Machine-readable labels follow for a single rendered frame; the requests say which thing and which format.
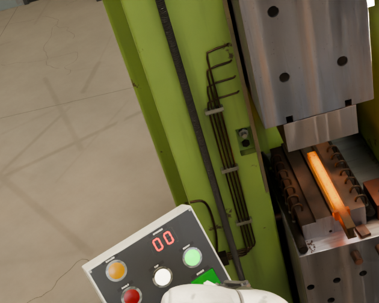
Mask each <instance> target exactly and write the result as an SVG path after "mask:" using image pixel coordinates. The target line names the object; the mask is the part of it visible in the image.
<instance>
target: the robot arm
mask: <svg viewBox="0 0 379 303"><path fill-rule="evenodd" d="M161 303H288V302H287V301H285V300H284V299H283V298H281V297H280V296H278V295H276V294H274V293H271V292H267V291H264V290H258V289H253V288H252V287H251V285H250V283H249V282H248V280H245V281H233V280H225V281H224V282H223V284H221V283H220V284H219V283H215V284H214V283H212V282H210V281H208V280H207V281H206V282H204V283H203V284H185V285H181V286H176V287H173V288H171V289H169V290H168V291H167V292H166V293H165V294H164V296H163V297H162V301H161Z"/></svg>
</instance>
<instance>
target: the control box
mask: <svg viewBox="0 0 379 303"><path fill-rule="evenodd" d="M165 232H170V234H171V237H173V239H174V241H173V243H171V244H168V243H167V242H166V240H167V238H168V237H169V236H170V235H169V233H167V234H165V235H164V233H165ZM163 235H164V236H165V237H166V239H165V238H164V237H163ZM156 238H159V240H160V241H161V243H162V245H163V249H162V250H160V251H157V250H156V248H155V247H156V246H154V244H153V240H154V239H156ZM161 248H162V246H161V244H159V245H158V246H157V249H158V250H159V249H161ZM192 249H194V250H196V251H197V252H198V253H199V254H200V260H199V262H198V263H197V264H196V265H193V266H191V265H189V264H187V263H186V261H185V255H186V253H187V252H188V251H189V250H192ZM113 263H121V264H122V265H123V266H124V268H125V272H124V275H123V276H122V277H121V278H119V279H113V278H111V277H110V275H109V273H108V269H109V267H110V266H111V265H112V264H113ZM82 268H83V270H84V272H85V274H86V276H87V277H88V279H89V280H90V282H91V284H92V286H93V287H94V289H95V291H96V293H97V294H98V296H99V298H100V300H101V301H102V303H125V301H124V295H125V293H126V292H127V291H128V290H130V289H135V290H136V291H138V293H139V294H140V300H139V301H138V303H161V301H162V297H163V296H164V294H165V293H166V292H167V291H168V290H169V289H171V288H173V287H176V286H181V285H185V284H191V282H192V281H193V280H195V279H196V278H197V277H199V276H201V275H202V274H203V273H205V272H206V271H208V270H209V269H210V268H213V269H214V271H215V273H216V275H217V277H218V279H219V280H220V282H221V284H223V282H224V281H225V280H231V279H230V277H229V275H228V273H227V271H226V269H225V268H224V266H223V264H222V262H221V260H220V258H219V256H218V255H217V253H216V251H215V249H214V247H213V246H212V244H211V241H210V240H209V238H208V236H207V234H206V233H205V231H204V229H203V227H202V225H201V223H200V221H199V220H198V218H197V216H196V214H195V213H194V211H193V208H192V207H191V206H190V205H185V204H181V205H180V206H178V207H177V208H175V209H173V210H172V211H170V212H168V213H167V214H165V215H164V216H162V217H160V218H159V219H157V220H156V221H154V222H152V223H151V224H149V225H147V226H146V227H144V228H142V229H141V230H139V231H138V232H136V233H134V234H133V235H131V236H129V237H128V238H126V239H125V240H123V241H121V242H120V243H118V244H117V245H115V246H113V247H112V248H110V249H109V250H107V251H105V252H104V253H102V254H101V255H99V256H97V257H96V258H94V259H93V260H90V261H89V262H88V263H86V264H84V265H83V266H82ZM160 269H166V270H168V271H169V273H170V281H169V282H168V283H167V284H166V285H159V284H158V283H157V282H156V281H155V275H156V273H157V272H158V271H159V270H160Z"/></svg>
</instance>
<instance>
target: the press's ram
mask: <svg viewBox="0 0 379 303"><path fill-rule="evenodd" d="M227 3H228V6H229V11H230V16H231V20H232V25H233V30H234V33H235V38H236V44H237V47H238V52H239V57H240V60H241V65H242V71H243V74H244V79H245V84H246V86H247V89H248V91H249V93H250V95H251V98H252V100H253V103H254V105H255V107H256V110H257V112H258V114H259V116H260V119H261V121H262V124H263V126H264V128H265V129H269V128H271V127H275V126H279V125H282V124H286V123H287V121H286V117H288V116H291V118H292V120H293V121H297V120H301V119H304V118H307V117H311V116H314V115H318V114H322V113H325V112H329V111H333V110H336V109H340V108H344V107H345V100H348V101H349V102H350V104H351V105H355V104H357V103H362V102H365V101H368V100H372V99H374V88H373V78H372V61H371V43H370V33H369V16H368V7H370V6H373V5H374V0H227Z"/></svg>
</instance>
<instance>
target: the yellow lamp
mask: <svg viewBox="0 0 379 303"><path fill-rule="evenodd" d="M124 272H125V268H124V266H123V265H122V264H121V263H113V264H112V265H111V266H110V267H109V269H108V273H109V275H110V277H111V278H113V279H119V278H121V277H122V276H123V275H124Z"/></svg>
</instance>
